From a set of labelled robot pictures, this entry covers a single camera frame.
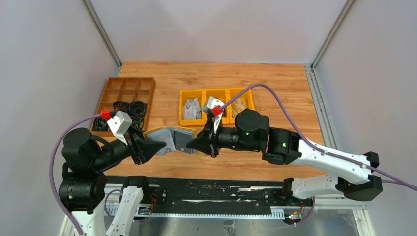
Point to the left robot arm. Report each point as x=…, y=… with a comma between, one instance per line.
x=82, y=191

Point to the tan cards pile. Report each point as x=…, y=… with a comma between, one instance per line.
x=239, y=105

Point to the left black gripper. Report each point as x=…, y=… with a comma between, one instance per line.
x=135, y=149

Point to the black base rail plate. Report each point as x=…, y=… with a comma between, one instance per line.
x=219, y=197

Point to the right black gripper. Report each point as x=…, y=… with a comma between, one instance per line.
x=213, y=141

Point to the yellow leather card holder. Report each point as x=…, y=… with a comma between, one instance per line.
x=175, y=137

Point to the middle yellow bin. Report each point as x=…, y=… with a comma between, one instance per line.
x=222, y=95

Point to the yellow bin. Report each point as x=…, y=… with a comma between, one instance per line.
x=222, y=95
x=188, y=94
x=247, y=95

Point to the right yellow bin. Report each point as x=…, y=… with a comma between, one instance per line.
x=247, y=95

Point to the grey cards pile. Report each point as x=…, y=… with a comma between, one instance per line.
x=192, y=109

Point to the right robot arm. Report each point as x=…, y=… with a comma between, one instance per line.
x=347, y=174

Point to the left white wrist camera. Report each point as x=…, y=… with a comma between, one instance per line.
x=119, y=124

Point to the left yellow bin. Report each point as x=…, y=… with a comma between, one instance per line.
x=188, y=94

